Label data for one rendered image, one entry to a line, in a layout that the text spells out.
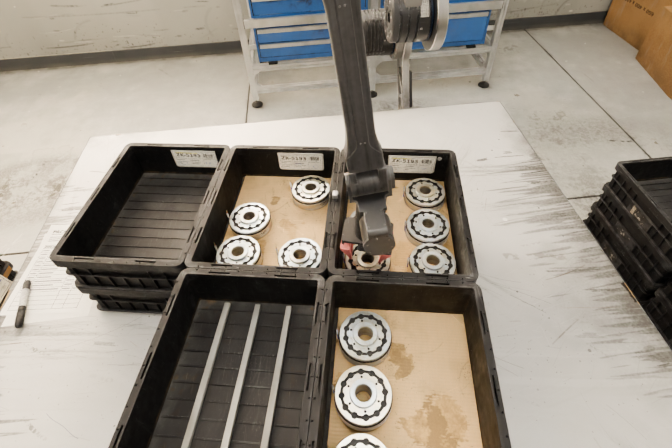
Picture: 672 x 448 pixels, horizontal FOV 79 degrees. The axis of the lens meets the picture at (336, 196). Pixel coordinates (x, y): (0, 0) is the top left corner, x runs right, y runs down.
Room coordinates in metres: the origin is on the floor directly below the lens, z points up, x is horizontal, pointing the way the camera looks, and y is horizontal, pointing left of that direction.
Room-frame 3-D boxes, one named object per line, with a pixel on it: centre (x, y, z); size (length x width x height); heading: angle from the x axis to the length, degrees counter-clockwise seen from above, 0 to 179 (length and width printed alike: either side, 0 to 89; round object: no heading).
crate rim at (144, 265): (0.70, 0.45, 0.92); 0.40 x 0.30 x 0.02; 173
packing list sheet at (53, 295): (0.67, 0.76, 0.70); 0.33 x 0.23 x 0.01; 3
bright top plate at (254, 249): (0.57, 0.23, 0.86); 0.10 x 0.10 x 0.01
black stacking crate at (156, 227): (0.70, 0.45, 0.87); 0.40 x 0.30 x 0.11; 173
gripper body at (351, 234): (0.53, -0.06, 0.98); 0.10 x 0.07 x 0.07; 78
